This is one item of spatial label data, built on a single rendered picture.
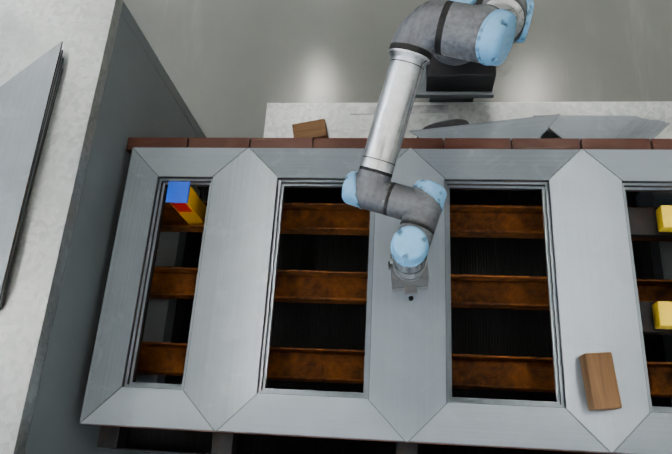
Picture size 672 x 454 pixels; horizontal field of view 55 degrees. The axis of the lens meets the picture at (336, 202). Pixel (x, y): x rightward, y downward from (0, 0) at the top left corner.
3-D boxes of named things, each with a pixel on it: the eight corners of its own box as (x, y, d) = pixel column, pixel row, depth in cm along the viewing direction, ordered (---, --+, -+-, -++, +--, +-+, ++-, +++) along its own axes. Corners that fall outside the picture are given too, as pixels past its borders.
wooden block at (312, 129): (326, 126, 197) (324, 118, 193) (329, 143, 195) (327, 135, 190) (294, 131, 198) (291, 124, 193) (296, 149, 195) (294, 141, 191)
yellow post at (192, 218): (207, 227, 188) (187, 202, 171) (191, 226, 189) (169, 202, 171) (209, 211, 190) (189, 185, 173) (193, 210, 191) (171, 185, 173)
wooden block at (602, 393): (615, 409, 143) (622, 407, 139) (588, 410, 144) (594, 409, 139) (605, 355, 148) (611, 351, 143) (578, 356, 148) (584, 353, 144)
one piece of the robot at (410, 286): (389, 288, 140) (391, 305, 155) (431, 285, 140) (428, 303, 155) (386, 246, 144) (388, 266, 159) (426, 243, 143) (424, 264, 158)
